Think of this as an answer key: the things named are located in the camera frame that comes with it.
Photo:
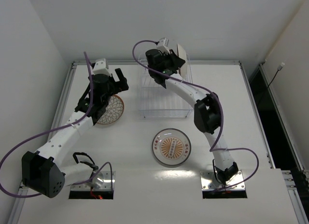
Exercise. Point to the white wire dish rack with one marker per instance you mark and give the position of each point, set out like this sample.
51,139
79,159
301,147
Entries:
155,102

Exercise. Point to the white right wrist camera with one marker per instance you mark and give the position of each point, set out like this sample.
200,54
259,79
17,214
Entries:
162,46

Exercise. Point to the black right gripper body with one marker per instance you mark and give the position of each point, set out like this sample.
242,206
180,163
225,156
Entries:
175,61

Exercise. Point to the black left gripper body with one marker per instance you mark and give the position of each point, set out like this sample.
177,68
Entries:
116,83

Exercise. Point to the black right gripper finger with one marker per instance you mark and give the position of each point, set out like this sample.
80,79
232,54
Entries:
177,64
173,55

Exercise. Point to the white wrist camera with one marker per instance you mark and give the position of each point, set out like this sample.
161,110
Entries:
162,46
101,67

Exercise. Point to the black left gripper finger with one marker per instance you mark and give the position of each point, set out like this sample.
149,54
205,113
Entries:
123,86
120,75

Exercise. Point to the orange sunburst plate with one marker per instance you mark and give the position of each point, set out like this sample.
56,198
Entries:
171,147

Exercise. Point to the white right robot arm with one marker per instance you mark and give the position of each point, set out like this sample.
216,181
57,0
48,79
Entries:
207,119

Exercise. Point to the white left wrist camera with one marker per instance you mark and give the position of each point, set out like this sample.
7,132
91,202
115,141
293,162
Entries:
101,67

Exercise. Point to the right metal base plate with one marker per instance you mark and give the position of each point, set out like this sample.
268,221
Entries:
209,182

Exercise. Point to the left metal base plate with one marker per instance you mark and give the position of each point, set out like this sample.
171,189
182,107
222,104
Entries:
103,182

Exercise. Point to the metal base plate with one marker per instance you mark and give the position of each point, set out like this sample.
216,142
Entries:
209,182
103,182

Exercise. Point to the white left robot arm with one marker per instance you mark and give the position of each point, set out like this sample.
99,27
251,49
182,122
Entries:
42,170

